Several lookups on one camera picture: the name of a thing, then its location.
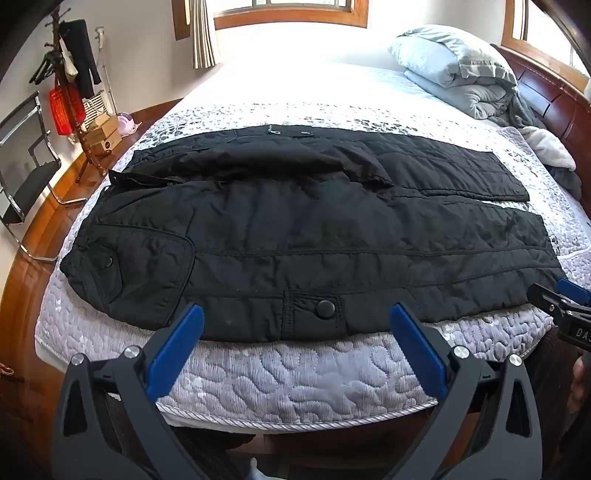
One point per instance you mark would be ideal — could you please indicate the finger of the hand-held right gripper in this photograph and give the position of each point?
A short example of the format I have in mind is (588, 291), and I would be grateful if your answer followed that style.
(576, 290)
(547, 299)

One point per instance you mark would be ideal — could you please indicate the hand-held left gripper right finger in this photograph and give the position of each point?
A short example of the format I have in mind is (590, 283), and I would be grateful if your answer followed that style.
(415, 346)

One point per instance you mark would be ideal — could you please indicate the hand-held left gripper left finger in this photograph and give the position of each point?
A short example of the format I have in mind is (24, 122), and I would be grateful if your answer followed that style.
(178, 344)

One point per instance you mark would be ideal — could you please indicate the black quilted pants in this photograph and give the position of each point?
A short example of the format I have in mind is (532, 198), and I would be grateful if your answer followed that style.
(277, 230)

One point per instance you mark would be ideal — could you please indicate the dark grey garment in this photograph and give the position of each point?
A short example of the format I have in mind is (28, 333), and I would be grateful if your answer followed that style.
(569, 182)

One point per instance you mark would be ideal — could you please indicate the white quilted leaf-print bedspread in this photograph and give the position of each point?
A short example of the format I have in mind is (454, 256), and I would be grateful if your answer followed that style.
(300, 378)

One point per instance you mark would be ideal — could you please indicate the white fleece cloth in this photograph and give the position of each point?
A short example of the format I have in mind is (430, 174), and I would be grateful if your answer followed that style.
(549, 147)

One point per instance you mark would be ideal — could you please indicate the wooden headboard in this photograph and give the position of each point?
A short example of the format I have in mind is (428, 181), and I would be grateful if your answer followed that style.
(554, 106)

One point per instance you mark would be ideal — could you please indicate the cardboard box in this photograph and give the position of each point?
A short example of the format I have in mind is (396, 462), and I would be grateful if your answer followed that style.
(102, 123)
(105, 142)

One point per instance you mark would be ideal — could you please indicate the wooden coat rack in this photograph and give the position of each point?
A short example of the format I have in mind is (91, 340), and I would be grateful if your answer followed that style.
(87, 147)

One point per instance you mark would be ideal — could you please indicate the chrome and black chair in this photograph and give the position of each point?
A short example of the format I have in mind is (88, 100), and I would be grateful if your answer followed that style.
(30, 184)

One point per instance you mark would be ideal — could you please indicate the pink plastic item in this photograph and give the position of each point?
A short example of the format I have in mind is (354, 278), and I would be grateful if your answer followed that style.
(128, 123)

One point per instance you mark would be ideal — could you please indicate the white basket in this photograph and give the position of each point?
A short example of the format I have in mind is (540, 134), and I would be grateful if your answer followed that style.
(98, 108)

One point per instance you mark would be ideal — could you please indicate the red bag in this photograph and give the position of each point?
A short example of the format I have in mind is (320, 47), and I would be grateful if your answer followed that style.
(67, 110)

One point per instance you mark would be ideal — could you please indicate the folded pale blue duvet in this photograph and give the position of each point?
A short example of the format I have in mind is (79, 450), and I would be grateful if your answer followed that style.
(438, 60)

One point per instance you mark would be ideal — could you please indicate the pale bed sheet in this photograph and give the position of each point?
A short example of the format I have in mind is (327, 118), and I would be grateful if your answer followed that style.
(300, 87)

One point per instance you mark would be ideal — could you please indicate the hanging black garment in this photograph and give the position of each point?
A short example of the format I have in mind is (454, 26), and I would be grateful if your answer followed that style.
(81, 55)

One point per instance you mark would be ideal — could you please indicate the black clothes hangers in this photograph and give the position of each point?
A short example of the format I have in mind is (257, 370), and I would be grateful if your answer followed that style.
(44, 67)

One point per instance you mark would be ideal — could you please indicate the beige striped curtain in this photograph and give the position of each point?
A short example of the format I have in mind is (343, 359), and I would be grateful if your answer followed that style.
(205, 37)

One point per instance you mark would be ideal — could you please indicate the wooden arched window frame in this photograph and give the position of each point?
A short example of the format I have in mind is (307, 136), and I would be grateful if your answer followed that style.
(295, 18)

